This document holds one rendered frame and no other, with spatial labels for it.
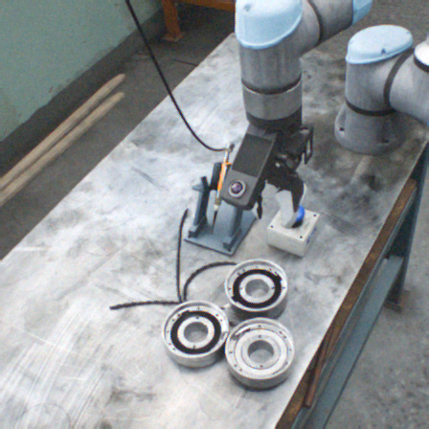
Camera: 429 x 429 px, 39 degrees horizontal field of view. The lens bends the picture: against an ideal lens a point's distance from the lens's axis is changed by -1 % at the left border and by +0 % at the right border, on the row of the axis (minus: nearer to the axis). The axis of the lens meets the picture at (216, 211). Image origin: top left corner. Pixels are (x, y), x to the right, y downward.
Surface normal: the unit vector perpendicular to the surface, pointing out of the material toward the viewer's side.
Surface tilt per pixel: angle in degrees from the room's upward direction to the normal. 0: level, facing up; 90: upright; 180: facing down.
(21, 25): 90
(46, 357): 0
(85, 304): 0
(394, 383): 0
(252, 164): 31
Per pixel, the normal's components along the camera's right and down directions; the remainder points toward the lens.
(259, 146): -0.36, -0.26
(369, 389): -0.11, -0.69
